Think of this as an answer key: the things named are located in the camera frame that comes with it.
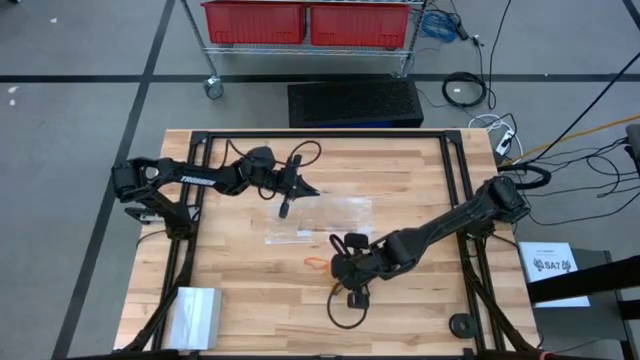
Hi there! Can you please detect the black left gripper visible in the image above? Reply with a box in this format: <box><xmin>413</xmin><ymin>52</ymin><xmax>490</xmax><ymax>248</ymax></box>
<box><xmin>238</xmin><ymin>145</ymin><xmax>322</xmax><ymax>203</ymax></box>

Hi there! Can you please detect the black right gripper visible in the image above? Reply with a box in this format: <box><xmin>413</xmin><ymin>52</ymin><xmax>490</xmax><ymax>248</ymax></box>
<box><xmin>330</xmin><ymin>231</ymin><xmax>402</xmax><ymax>293</ymax></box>

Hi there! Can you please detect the wide orange rubber band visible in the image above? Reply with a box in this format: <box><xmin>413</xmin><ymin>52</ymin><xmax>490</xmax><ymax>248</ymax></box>
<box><xmin>303</xmin><ymin>256</ymin><xmax>332</xmax><ymax>274</ymax></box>

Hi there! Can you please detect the black perforated floor box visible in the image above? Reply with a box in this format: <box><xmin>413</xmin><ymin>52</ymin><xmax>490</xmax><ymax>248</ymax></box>
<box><xmin>286</xmin><ymin>76</ymin><xmax>425</xmax><ymax>129</ymax></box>

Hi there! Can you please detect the black round disc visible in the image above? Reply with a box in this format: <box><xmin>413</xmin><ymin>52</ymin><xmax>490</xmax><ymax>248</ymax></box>
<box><xmin>447</xmin><ymin>311</ymin><xmax>479</xmax><ymax>341</ymax></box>

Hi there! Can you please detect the silver rectangular box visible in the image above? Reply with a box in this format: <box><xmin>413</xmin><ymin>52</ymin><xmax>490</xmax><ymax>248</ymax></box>
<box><xmin>163</xmin><ymin>285</ymin><xmax>224</xmax><ymax>352</ymax></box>

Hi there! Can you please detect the red plastic storage bin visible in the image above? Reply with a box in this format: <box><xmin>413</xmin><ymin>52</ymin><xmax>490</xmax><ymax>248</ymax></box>
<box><xmin>308</xmin><ymin>2</ymin><xmax>412</xmax><ymax>50</ymax></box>
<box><xmin>201</xmin><ymin>0</ymin><xmax>307</xmax><ymax>46</ymax></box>

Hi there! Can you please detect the white power strip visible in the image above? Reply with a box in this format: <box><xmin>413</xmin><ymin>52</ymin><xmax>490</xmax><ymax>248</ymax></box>
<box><xmin>493</xmin><ymin>127</ymin><xmax>517</xmax><ymax>157</ymax></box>

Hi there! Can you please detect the white SA7 printed sheet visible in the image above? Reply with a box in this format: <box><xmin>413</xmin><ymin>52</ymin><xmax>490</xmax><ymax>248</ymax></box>
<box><xmin>517</xmin><ymin>241</ymin><xmax>592</xmax><ymax>309</ymax></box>

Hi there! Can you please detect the grey cart top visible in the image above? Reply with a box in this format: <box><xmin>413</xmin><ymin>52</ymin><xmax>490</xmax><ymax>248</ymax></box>
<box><xmin>534</xmin><ymin>247</ymin><xmax>632</xmax><ymax>360</ymax></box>

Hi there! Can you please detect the black bar stand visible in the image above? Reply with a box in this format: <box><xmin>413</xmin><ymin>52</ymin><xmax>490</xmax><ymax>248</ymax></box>
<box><xmin>526</xmin><ymin>253</ymin><xmax>640</xmax><ymax>306</ymax></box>

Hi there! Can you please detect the grey chair edge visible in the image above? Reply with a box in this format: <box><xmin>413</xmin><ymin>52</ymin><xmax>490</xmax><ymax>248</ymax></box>
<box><xmin>623</xmin><ymin>122</ymin><xmax>640</xmax><ymax>177</ymax></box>

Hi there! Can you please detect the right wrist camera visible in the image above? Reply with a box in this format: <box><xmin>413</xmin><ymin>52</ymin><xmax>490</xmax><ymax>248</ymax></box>
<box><xmin>346</xmin><ymin>290</ymin><xmax>372</xmax><ymax>311</ymax></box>

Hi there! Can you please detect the black left camera cable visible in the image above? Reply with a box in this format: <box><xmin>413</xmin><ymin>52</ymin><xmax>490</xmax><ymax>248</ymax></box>
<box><xmin>223</xmin><ymin>138</ymin><xmax>323</xmax><ymax>202</ymax></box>

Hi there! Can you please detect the black camera cable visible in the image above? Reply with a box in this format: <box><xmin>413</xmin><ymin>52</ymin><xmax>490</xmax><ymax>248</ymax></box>
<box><xmin>326</xmin><ymin>284</ymin><xmax>372</xmax><ymax>331</ymax></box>
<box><xmin>223</xmin><ymin>138</ymin><xmax>323</xmax><ymax>202</ymax></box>

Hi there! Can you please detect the black right camera cable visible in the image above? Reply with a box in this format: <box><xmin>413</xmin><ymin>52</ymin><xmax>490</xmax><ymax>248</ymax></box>
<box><xmin>326</xmin><ymin>284</ymin><xmax>372</xmax><ymax>331</ymax></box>

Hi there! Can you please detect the black aluminium table frame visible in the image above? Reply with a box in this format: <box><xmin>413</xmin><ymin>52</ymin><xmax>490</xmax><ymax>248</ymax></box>
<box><xmin>113</xmin><ymin>128</ymin><xmax>541</xmax><ymax>360</ymax></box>

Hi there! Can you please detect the chrome wire shelf rack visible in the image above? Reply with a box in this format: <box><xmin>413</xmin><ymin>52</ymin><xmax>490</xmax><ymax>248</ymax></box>
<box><xmin>178</xmin><ymin>0</ymin><xmax>432</xmax><ymax>100</ymax></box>

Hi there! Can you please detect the black coiled cable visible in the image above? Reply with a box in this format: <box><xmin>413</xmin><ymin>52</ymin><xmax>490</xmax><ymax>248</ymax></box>
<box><xmin>441</xmin><ymin>70</ymin><xmax>489</xmax><ymax>109</ymax></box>

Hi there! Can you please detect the white coiled cable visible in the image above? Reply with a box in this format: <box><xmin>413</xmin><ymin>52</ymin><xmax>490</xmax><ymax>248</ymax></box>
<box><xmin>467</xmin><ymin>112</ymin><xmax>525</xmax><ymax>160</ymax></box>

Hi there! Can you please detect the blue coiled cable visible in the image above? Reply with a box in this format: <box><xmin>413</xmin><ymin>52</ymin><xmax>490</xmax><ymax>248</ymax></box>
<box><xmin>418</xmin><ymin>8</ymin><xmax>462</xmax><ymax>44</ymax></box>

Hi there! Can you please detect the thin black floor cable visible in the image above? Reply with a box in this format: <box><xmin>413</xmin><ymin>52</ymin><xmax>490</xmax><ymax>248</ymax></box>
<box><xmin>524</xmin><ymin>189</ymin><xmax>640</xmax><ymax>227</ymax></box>

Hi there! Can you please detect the yellow floor cable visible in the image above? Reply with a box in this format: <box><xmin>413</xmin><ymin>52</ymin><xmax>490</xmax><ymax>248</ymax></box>
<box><xmin>499</xmin><ymin>113</ymin><xmax>640</xmax><ymax>169</ymax></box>

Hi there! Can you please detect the long black floor cable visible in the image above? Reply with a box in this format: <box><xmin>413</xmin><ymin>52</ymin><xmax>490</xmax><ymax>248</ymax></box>
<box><xmin>527</xmin><ymin>64</ymin><xmax>640</xmax><ymax>164</ymax></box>

